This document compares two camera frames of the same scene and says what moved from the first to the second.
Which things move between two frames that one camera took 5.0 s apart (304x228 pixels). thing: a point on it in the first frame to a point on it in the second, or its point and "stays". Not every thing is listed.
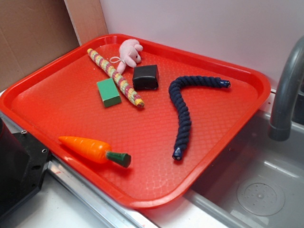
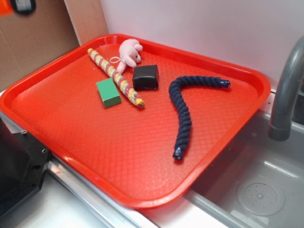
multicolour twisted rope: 118,79 stays
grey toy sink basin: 257,181 stays
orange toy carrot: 95,151 to 5,7
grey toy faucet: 280,128 stays
